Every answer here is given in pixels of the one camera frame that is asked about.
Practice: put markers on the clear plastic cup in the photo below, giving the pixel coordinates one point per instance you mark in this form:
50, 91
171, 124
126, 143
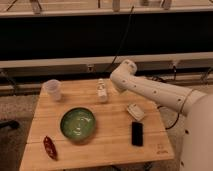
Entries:
53, 89

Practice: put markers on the small clear bottle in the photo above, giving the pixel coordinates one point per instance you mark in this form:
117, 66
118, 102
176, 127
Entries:
102, 91

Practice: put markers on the green ceramic bowl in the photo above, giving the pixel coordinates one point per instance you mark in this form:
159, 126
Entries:
78, 124

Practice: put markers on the wooden table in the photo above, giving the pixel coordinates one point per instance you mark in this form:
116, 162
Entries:
111, 142

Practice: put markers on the red chili pepper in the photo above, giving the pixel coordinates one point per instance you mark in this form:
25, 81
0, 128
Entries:
50, 148

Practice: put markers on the black rectangular block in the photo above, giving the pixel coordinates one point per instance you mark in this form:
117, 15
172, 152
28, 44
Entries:
137, 134

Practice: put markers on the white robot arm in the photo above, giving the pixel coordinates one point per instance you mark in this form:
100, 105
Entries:
197, 148

